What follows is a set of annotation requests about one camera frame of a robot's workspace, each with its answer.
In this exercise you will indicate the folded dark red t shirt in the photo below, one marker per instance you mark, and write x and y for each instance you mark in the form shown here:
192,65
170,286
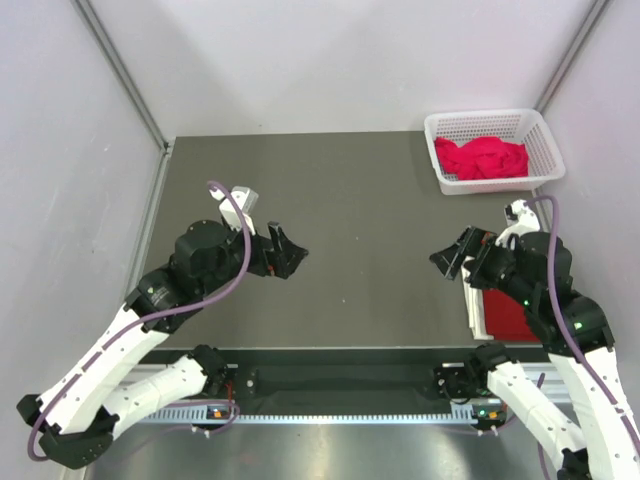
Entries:
505,319

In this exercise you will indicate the folded white t shirt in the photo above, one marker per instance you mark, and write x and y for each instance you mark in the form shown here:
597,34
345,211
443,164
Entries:
475,309

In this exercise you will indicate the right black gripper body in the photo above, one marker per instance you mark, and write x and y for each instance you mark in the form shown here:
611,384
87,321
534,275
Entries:
493,265

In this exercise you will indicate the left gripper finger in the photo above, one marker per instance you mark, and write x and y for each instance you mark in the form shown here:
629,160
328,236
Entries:
287,260
278,238

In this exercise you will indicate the bright pink-red t shirt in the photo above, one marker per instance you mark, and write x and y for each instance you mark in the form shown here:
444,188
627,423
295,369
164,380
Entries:
482,158

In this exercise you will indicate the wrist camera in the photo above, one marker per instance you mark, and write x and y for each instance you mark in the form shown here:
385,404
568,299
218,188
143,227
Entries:
521,219
243,197

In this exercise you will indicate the aluminium corner post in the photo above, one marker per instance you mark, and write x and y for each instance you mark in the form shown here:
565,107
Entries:
89,16
578,40

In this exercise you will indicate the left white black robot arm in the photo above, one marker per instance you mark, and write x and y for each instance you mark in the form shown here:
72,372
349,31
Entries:
74,422

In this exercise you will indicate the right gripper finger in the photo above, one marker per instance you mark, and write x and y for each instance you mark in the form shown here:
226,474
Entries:
449,261
465,245

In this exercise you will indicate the left aluminium corner post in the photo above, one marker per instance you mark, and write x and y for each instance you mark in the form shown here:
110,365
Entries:
89,16

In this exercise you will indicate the right aluminium corner post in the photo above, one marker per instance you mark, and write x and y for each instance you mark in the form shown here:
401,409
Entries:
578,40

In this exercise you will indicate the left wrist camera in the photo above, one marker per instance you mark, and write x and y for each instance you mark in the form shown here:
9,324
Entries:
243,197

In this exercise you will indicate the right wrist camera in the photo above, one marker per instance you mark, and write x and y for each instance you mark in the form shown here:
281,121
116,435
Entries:
521,219

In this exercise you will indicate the white plastic basket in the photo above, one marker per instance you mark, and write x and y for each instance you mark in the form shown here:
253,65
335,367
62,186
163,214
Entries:
520,126

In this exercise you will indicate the aluminium front rail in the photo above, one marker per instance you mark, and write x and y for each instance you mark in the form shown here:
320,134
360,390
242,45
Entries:
207,381

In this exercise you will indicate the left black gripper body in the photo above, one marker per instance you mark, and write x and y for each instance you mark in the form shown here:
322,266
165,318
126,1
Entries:
255,254

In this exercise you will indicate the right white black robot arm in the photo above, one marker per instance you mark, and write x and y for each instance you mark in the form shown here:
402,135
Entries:
533,269

